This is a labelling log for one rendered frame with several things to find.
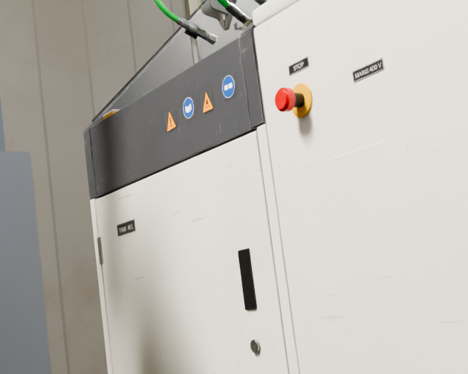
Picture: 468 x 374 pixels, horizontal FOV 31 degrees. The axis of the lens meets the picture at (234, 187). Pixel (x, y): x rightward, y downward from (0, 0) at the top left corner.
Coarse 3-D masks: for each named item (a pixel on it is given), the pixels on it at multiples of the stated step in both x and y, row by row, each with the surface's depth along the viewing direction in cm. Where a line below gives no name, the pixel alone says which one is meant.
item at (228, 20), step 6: (210, 0) 180; (216, 0) 181; (228, 0) 182; (210, 6) 180; (216, 6) 181; (222, 6) 182; (222, 12) 182; (228, 12) 182; (228, 18) 183; (228, 24) 183
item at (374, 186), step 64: (320, 0) 125; (384, 0) 114; (448, 0) 105; (320, 64) 125; (384, 64) 114; (448, 64) 105; (320, 128) 126; (384, 128) 114; (448, 128) 105; (320, 192) 126; (384, 192) 114; (448, 192) 105; (320, 256) 126; (384, 256) 115; (448, 256) 105; (320, 320) 126; (384, 320) 115; (448, 320) 106
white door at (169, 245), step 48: (240, 144) 143; (144, 192) 172; (192, 192) 156; (240, 192) 143; (144, 240) 173; (192, 240) 157; (240, 240) 144; (144, 288) 173; (192, 288) 157; (240, 288) 144; (144, 336) 174; (192, 336) 158; (240, 336) 145
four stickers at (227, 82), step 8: (224, 80) 146; (232, 80) 144; (208, 88) 151; (224, 88) 146; (232, 88) 145; (208, 96) 151; (224, 96) 147; (232, 96) 145; (184, 104) 158; (192, 104) 155; (208, 104) 151; (168, 112) 163; (184, 112) 158; (192, 112) 155; (168, 120) 163; (184, 120) 158; (168, 128) 163
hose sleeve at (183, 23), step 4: (180, 20) 190; (184, 20) 190; (180, 24) 190; (184, 24) 190; (188, 24) 190; (192, 24) 190; (184, 28) 191; (188, 28) 190; (192, 28) 190; (196, 28) 190; (200, 28) 191; (192, 32) 191; (196, 32) 190; (200, 32) 190; (204, 32) 190; (200, 36) 191; (204, 36) 190; (208, 36) 190
